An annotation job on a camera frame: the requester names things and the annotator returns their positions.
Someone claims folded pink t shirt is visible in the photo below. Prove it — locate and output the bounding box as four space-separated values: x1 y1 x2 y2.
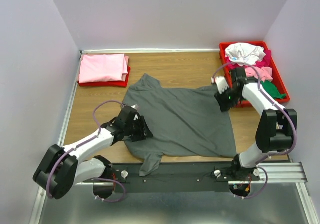
78 54 129 84

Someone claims green t shirt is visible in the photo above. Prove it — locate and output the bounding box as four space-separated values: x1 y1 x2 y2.
261 80 287 99

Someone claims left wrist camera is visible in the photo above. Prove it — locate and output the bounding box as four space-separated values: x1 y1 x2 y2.
131 104 140 120

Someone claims magenta t shirt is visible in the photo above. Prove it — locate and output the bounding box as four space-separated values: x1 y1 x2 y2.
225 50 272 70

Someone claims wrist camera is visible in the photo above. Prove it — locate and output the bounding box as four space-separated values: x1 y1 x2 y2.
211 76 229 94
131 104 140 120

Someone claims red plastic bin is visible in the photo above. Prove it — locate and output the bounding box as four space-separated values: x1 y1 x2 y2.
219 41 291 104

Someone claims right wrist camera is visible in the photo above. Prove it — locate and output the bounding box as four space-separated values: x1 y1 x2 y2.
211 76 229 94

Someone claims grey t shirt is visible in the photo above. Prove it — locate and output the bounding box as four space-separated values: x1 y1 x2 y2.
123 74 237 176

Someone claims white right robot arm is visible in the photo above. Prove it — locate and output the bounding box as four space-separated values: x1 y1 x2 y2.
211 68 298 180

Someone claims white t shirt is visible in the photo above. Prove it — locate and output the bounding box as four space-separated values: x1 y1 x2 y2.
225 42 267 66

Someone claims light pink t shirt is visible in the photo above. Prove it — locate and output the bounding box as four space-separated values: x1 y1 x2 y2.
245 67 273 82

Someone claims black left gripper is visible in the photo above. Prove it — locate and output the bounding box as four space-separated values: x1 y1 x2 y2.
124 115 154 142

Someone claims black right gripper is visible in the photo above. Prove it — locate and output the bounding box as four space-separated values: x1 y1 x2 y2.
213 86 241 113

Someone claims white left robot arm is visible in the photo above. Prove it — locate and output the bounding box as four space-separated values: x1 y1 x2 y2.
32 106 153 199

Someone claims folded red t shirt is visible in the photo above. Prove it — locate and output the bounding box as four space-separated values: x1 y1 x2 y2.
77 66 131 88

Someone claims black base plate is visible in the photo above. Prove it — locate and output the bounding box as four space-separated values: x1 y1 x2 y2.
83 161 267 194

